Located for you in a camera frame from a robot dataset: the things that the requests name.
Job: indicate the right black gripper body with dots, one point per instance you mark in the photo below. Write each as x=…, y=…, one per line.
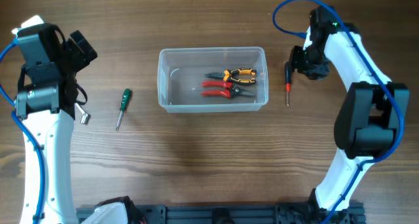
x=309, y=61

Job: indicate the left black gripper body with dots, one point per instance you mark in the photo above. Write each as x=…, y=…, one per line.
x=74, y=59

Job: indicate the black red screwdriver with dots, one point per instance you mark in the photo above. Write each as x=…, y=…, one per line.
x=288, y=76

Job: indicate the green handled screwdriver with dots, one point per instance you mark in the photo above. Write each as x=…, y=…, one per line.
x=127, y=94

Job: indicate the orange black pliers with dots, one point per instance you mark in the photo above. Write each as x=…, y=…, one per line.
x=242, y=76

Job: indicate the red handled snips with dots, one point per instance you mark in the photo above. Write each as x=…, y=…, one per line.
x=228, y=90

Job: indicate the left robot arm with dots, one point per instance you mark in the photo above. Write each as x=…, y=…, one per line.
x=44, y=109

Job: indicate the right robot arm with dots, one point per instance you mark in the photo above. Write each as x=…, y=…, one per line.
x=369, y=124

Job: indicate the clear plastic container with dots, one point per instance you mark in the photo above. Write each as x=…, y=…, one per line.
x=181, y=72

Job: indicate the silver L-shaped socket wrench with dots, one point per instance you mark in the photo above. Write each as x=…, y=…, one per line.
x=84, y=115

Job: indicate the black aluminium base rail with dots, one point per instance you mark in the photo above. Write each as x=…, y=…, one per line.
x=274, y=214

